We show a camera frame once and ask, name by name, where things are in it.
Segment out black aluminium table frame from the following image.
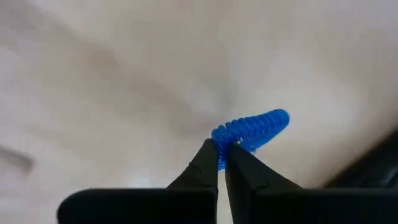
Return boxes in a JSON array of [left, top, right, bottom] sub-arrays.
[[322, 128, 398, 190]]

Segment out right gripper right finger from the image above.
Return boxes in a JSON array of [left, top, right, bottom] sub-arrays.
[[224, 142, 398, 224]]

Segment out blue spring keychain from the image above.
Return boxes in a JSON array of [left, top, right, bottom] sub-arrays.
[[211, 108, 290, 171]]

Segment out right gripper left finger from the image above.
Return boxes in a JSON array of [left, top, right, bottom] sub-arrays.
[[57, 138, 219, 224]]

